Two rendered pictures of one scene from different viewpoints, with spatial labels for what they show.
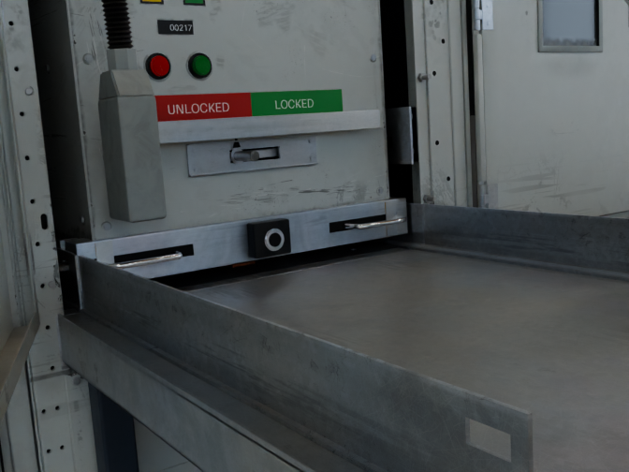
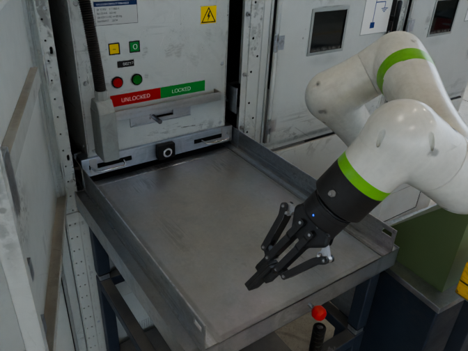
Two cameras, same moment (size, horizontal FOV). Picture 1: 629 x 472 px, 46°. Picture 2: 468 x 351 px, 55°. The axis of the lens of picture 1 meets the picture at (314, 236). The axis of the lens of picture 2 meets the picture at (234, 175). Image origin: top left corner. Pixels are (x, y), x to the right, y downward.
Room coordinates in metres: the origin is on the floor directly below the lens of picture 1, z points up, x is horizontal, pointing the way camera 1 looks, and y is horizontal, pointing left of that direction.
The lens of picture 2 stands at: (-0.25, -0.11, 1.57)
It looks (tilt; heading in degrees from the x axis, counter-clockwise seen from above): 30 degrees down; 358
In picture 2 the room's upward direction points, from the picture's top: 3 degrees clockwise
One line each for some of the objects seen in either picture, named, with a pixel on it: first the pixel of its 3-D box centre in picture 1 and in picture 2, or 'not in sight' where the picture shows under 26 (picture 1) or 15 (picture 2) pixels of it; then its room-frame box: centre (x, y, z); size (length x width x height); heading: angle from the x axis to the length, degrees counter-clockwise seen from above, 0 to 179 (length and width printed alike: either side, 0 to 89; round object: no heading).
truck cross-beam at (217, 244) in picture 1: (256, 236); (160, 146); (1.09, 0.08, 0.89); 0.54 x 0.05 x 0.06; 124
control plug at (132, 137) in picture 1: (130, 145); (104, 128); (0.90, 0.21, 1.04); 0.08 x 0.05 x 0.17; 34
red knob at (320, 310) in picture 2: not in sight; (316, 310); (0.46, -0.33, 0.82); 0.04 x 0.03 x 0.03; 34
